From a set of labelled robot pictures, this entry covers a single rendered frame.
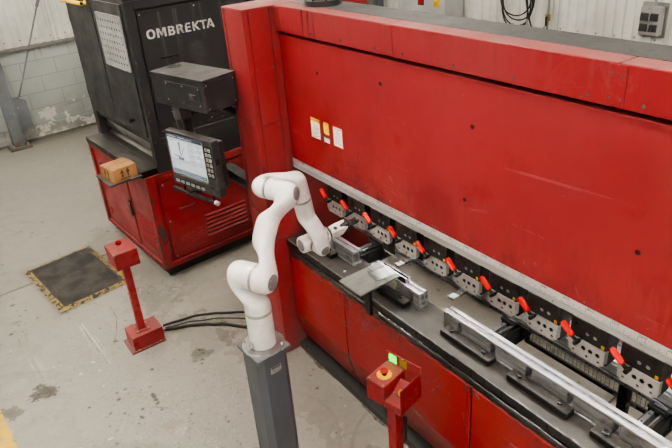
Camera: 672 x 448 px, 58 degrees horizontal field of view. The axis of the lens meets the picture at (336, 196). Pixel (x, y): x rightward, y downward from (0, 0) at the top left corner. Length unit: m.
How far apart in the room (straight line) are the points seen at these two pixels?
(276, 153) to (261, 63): 0.55
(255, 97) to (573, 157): 1.90
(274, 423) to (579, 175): 1.78
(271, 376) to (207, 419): 1.22
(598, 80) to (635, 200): 0.40
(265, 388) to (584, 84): 1.85
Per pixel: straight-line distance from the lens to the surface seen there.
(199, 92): 3.53
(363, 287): 3.16
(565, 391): 2.74
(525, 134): 2.31
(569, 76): 2.13
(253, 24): 3.43
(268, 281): 2.58
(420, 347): 3.12
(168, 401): 4.23
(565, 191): 2.28
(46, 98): 9.63
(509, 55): 2.26
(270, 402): 2.97
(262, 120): 3.55
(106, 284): 5.54
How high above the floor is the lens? 2.80
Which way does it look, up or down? 26 degrees down
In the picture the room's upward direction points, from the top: 4 degrees counter-clockwise
